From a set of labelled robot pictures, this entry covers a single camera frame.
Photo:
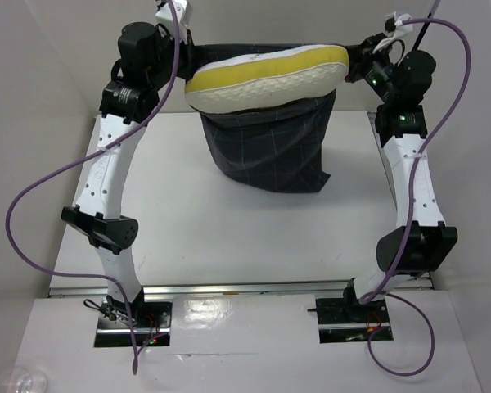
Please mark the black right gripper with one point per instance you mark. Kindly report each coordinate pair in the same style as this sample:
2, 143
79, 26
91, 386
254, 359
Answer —
362, 55

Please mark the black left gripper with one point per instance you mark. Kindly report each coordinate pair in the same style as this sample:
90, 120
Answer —
188, 54

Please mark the white pillow yellow edge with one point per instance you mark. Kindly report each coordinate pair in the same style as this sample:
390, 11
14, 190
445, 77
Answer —
258, 81

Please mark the dark grey checked pillowcase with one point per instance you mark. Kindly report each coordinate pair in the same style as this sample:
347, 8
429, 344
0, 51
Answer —
276, 149

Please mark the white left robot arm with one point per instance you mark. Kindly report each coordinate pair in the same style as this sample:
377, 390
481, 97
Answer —
149, 58

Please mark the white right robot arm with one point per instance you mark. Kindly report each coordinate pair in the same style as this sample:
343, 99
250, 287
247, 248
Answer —
422, 239

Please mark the clear plastic object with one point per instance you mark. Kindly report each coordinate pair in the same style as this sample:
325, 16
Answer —
20, 379

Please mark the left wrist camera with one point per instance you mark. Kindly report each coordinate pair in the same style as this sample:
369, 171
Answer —
173, 17

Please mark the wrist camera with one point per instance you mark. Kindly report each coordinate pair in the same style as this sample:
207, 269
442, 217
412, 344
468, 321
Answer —
396, 27
173, 17

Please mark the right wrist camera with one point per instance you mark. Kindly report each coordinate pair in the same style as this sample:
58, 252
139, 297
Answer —
396, 27

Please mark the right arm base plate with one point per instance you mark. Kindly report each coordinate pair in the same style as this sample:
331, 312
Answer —
338, 324

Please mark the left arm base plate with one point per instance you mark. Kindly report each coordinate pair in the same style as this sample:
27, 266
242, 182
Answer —
152, 325

